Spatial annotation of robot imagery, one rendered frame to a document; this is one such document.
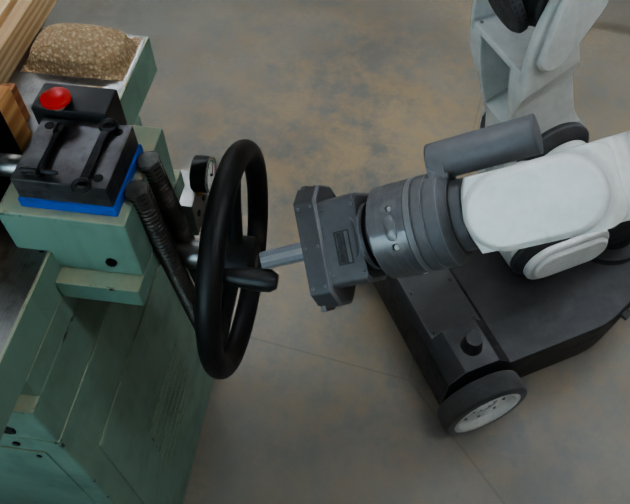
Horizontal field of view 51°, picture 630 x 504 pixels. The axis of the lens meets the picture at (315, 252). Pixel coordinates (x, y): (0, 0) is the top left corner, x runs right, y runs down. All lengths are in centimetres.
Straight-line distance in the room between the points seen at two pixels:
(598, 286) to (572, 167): 116
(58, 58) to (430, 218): 57
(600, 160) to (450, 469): 113
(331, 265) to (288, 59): 179
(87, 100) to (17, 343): 25
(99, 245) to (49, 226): 5
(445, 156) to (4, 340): 45
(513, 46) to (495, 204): 56
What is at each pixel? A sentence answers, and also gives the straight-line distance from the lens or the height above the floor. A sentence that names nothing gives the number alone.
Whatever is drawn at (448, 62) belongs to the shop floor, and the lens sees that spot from 240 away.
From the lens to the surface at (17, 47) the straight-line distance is 99.
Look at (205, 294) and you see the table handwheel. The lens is 68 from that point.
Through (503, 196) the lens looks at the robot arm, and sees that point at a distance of 53.
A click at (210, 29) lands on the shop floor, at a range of 253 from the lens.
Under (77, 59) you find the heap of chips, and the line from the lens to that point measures 94.
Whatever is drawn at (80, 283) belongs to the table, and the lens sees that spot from 76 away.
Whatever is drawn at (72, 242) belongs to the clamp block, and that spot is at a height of 92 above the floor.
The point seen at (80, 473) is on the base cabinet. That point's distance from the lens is 97.
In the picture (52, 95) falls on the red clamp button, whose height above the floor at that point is 102.
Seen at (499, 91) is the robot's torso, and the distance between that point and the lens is 121.
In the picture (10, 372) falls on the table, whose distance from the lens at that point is 72.
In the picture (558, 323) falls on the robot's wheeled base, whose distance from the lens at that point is 159.
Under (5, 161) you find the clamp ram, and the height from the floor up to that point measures 96.
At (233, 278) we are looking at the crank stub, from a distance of 69.
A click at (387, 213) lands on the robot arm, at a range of 58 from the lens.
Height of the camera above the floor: 147
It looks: 55 degrees down
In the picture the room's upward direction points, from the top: straight up
